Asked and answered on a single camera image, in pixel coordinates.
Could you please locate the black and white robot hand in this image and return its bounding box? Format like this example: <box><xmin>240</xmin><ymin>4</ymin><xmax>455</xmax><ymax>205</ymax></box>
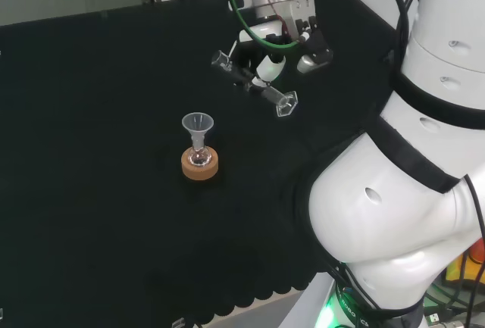
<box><xmin>226</xmin><ymin>20</ymin><xmax>335</xmax><ymax>93</ymax></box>

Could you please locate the clear glass graduated cylinder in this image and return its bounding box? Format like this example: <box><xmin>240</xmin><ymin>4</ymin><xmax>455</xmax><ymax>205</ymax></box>
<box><xmin>211</xmin><ymin>50</ymin><xmax>299</xmax><ymax>118</ymax></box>

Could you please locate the clear plastic funnel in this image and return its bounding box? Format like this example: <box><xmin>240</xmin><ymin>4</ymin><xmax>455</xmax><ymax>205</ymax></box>
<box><xmin>181</xmin><ymin>112</ymin><xmax>215</xmax><ymax>148</ymax></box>

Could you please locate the round-bottom glass flask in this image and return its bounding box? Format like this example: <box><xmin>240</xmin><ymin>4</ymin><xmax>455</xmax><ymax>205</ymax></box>
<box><xmin>188</xmin><ymin>141</ymin><xmax>213</xmax><ymax>167</ymax></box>

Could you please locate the black bench cloth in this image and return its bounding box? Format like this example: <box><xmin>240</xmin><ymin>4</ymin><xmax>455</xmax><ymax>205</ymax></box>
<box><xmin>0</xmin><ymin>0</ymin><xmax>401</xmax><ymax>323</ymax></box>

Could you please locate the yellow stop button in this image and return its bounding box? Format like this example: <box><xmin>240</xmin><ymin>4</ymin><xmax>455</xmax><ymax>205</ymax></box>
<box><xmin>445</xmin><ymin>239</ymin><xmax>485</xmax><ymax>288</ymax></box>

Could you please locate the green cable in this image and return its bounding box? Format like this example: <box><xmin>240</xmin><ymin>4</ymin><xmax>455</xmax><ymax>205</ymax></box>
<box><xmin>226</xmin><ymin>0</ymin><xmax>305</xmax><ymax>51</ymax></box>

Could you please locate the cork ring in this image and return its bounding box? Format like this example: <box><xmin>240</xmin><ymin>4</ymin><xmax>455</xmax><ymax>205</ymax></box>
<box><xmin>180</xmin><ymin>147</ymin><xmax>221</xmax><ymax>182</ymax></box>

